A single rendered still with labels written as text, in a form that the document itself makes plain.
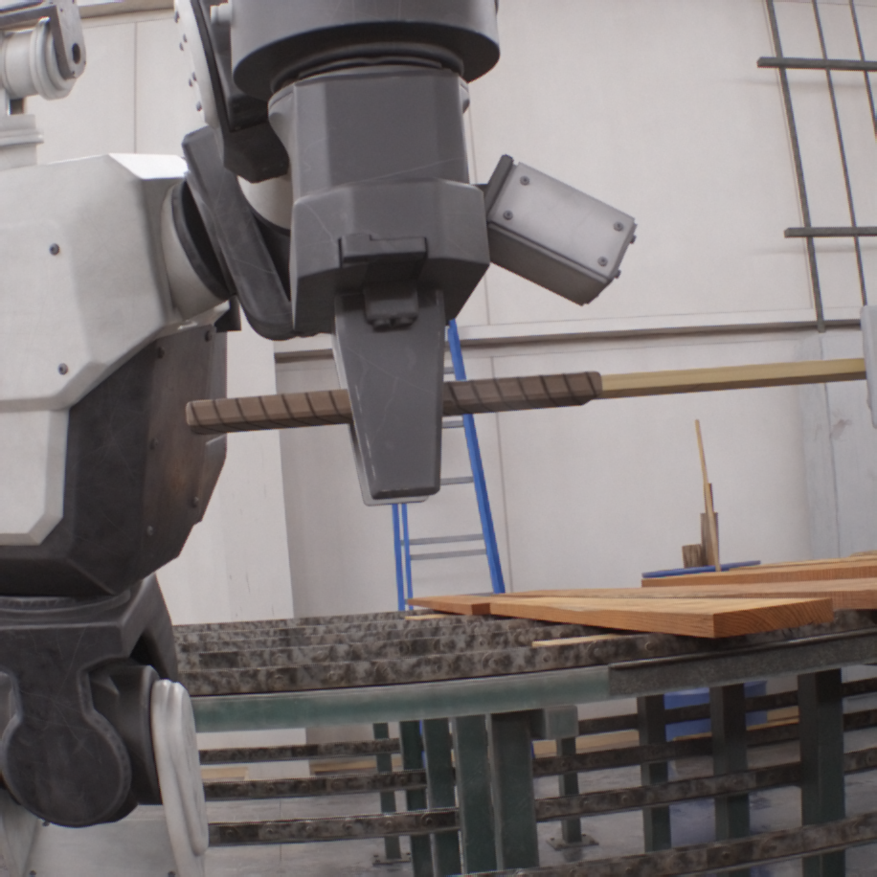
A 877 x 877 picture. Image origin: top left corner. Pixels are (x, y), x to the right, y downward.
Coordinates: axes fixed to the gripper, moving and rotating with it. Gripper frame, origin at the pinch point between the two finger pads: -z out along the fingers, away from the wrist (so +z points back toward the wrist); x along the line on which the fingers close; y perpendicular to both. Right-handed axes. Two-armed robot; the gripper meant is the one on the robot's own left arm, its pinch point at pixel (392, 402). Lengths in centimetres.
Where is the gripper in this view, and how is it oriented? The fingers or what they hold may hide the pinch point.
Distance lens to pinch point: 48.3
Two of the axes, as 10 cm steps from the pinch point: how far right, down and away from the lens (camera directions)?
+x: 1.1, -1.1, -9.9
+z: -0.9, -9.9, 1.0
